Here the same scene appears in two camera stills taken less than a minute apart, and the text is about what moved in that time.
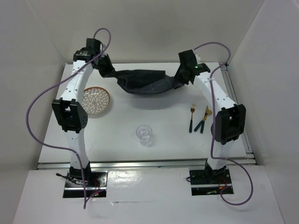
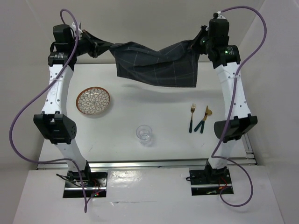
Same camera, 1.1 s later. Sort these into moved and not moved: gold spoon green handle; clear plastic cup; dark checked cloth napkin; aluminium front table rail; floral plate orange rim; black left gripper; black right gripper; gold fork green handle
Moved: black right gripper; dark checked cloth napkin; black left gripper
Not moved: gold spoon green handle; clear plastic cup; floral plate orange rim; gold fork green handle; aluminium front table rail
